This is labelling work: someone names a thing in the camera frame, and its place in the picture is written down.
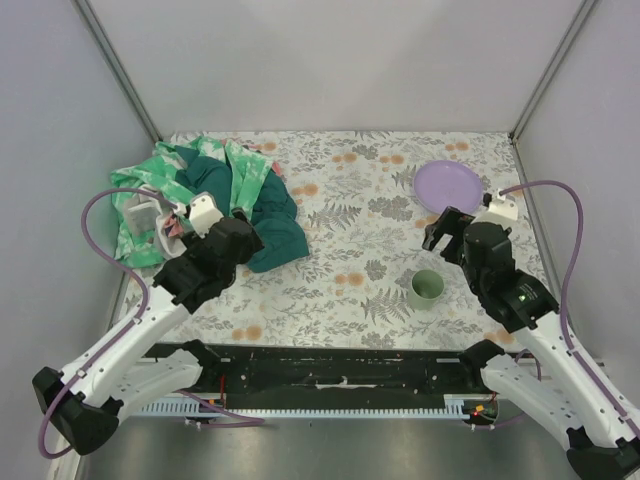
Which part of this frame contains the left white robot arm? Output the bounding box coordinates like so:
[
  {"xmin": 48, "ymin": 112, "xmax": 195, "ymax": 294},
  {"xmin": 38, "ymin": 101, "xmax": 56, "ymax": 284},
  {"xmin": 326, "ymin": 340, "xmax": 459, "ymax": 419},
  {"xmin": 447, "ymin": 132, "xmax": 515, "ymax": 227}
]
[{"xmin": 32, "ymin": 210, "xmax": 263, "ymax": 459}]

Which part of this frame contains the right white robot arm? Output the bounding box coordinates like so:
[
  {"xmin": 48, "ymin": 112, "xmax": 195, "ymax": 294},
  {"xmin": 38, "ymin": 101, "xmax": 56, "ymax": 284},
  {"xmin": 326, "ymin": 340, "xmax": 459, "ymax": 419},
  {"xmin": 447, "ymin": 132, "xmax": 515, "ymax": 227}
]
[{"xmin": 423, "ymin": 207, "xmax": 639, "ymax": 479}]

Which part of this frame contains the pink patterned cloth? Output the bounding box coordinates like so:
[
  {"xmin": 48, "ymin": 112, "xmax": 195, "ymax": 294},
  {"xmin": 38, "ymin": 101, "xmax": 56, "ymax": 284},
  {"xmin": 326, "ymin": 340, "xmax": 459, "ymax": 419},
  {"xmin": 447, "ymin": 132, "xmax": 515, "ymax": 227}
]
[{"xmin": 161, "ymin": 214, "xmax": 185, "ymax": 239}]

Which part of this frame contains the light green patterned cloth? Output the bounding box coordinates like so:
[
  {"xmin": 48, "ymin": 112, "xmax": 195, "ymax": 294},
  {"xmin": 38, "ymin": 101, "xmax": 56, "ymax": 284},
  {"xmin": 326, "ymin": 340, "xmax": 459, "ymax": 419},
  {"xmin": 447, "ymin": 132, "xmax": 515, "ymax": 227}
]
[{"xmin": 110, "ymin": 136, "xmax": 245, "ymax": 268}]

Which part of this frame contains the purple plate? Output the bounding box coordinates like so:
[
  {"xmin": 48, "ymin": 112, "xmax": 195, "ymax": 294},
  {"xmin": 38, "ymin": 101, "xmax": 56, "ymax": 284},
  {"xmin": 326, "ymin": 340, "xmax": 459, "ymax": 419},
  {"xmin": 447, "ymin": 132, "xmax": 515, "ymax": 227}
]
[{"xmin": 413, "ymin": 160, "xmax": 483, "ymax": 214}]

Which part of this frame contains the green cup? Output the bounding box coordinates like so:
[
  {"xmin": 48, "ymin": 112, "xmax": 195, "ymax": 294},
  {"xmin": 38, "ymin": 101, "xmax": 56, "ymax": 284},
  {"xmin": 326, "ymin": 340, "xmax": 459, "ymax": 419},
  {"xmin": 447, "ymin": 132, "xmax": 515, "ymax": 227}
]
[{"xmin": 407, "ymin": 270, "xmax": 445, "ymax": 310}]

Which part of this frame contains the floral table mat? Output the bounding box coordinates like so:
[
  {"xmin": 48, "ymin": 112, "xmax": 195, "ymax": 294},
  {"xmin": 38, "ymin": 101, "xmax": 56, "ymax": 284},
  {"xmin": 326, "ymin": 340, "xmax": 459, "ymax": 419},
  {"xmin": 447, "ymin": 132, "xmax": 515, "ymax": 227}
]
[{"xmin": 115, "ymin": 129, "xmax": 564, "ymax": 351}]

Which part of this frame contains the grey zip hoodie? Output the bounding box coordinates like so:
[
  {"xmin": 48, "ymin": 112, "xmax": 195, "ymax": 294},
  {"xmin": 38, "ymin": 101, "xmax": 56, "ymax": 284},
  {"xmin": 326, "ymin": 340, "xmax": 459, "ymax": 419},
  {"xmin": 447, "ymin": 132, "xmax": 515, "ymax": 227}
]
[{"xmin": 123, "ymin": 193, "xmax": 186, "ymax": 260}]

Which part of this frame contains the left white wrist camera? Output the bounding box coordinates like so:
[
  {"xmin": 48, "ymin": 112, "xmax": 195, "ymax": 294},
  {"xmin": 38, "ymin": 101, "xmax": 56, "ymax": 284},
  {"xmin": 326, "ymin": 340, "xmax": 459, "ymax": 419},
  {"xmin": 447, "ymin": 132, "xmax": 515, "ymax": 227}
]
[{"xmin": 188, "ymin": 192, "xmax": 224, "ymax": 238}]

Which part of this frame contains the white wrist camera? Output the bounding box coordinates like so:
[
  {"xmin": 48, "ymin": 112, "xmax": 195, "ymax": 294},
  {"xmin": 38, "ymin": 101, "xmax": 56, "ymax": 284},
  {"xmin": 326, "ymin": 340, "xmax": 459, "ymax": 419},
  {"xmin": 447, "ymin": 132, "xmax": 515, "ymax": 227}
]
[
  {"xmin": 188, "ymin": 192, "xmax": 224, "ymax": 238},
  {"xmin": 480, "ymin": 192, "xmax": 519, "ymax": 229}
]

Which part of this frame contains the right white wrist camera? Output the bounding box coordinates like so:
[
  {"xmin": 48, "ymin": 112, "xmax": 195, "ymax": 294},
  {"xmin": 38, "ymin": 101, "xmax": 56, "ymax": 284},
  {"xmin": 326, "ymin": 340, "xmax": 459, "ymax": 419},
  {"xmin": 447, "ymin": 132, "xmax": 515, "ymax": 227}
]
[{"xmin": 480, "ymin": 192, "xmax": 519, "ymax": 229}]

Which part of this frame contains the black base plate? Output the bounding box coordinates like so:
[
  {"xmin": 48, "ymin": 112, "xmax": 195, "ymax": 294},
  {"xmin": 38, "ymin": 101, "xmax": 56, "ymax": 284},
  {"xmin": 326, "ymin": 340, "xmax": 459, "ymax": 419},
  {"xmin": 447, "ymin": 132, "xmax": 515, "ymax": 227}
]
[{"xmin": 144, "ymin": 343, "xmax": 501, "ymax": 406}]

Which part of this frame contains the light blue cable duct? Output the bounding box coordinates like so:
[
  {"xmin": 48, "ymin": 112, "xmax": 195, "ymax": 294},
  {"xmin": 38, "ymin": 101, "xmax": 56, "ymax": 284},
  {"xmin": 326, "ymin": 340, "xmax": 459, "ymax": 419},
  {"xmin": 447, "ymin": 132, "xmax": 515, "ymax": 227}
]
[{"xmin": 132, "ymin": 394, "xmax": 496, "ymax": 419}]

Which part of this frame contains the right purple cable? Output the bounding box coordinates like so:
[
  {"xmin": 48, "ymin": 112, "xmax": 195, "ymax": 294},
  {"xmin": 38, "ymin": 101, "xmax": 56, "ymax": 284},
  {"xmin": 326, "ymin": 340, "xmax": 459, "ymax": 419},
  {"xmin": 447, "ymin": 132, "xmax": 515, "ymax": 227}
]
[{"xmin": 467, "ymin": 179, "xmax": 629, "ymax": 431}]

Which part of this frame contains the purple cable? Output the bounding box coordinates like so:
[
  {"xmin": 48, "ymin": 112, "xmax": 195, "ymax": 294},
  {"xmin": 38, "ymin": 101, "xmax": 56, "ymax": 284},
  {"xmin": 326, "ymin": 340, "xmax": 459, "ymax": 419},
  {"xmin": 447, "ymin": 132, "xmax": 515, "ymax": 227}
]
[
  {"xmin": 38, "ymin": 188, "xmax": 266, "ymax": 460},
  {"xmin": 467, "ymin": 179, "xmax": 629, "ymax": 431}
]

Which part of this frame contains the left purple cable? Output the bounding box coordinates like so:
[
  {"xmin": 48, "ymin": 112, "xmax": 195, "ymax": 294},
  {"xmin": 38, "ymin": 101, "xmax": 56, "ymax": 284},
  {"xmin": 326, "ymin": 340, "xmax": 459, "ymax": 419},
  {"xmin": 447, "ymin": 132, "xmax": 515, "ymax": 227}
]
[{"xmin": 38, "ymin": 188, "xmax": 266, "ymax": 460}]

